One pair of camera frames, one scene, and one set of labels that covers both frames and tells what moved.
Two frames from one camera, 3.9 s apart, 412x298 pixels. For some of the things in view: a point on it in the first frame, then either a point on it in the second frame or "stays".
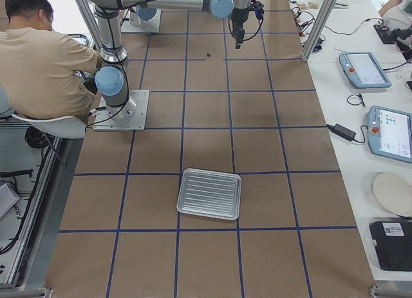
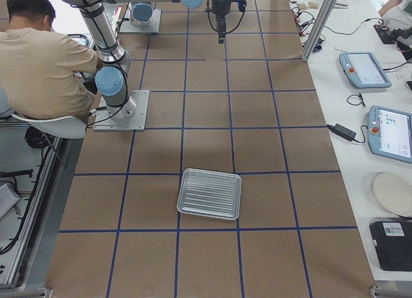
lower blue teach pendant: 389,133 stays
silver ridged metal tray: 210,194 stays
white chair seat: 65,127 stays
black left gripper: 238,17 → 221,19
